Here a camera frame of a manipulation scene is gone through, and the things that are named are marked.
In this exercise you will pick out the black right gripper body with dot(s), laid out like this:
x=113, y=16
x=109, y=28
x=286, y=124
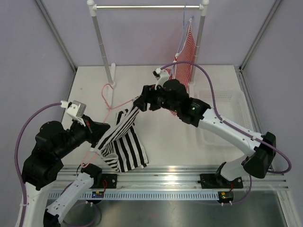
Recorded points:
x=159, y=98

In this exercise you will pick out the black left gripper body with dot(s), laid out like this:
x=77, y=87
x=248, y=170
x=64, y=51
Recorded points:
x=81, y=134

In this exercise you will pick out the black white striped tank top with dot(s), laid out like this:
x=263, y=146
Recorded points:
x=120, y=147

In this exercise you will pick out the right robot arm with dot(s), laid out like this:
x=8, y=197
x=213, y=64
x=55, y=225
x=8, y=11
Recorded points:
x=258, y=149

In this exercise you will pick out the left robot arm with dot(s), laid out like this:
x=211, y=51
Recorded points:
x=41, y=168

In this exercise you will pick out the white plastic perforated basket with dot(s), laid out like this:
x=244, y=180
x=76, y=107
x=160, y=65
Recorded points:
x=233, y=106

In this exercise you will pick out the white metal clothes rack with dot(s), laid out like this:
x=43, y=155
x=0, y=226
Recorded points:
x=136, y=35

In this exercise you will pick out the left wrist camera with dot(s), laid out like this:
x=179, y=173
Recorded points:
x=75, y=110

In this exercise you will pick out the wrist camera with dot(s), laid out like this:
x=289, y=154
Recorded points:
x=161, y=76
x=75, y=110

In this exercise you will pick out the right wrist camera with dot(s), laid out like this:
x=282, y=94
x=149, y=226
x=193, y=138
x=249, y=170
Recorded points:
x=161, y=76

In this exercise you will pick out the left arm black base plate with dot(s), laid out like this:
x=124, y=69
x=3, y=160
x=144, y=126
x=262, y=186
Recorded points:
x=109, y=181

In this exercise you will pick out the light blue wire hanger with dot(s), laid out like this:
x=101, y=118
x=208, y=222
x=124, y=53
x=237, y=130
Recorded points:
x=183, y=36

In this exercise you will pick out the white slotted cable duct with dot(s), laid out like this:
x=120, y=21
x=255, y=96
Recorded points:
x=150, y=196

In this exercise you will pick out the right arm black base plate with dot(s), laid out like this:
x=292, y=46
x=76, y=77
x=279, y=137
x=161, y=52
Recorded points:
x=211, y=181

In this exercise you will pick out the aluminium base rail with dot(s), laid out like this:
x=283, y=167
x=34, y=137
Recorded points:
x=185, y=178

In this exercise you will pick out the aluminium enclosure frame rail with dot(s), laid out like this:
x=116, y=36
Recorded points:
x=240, y=70

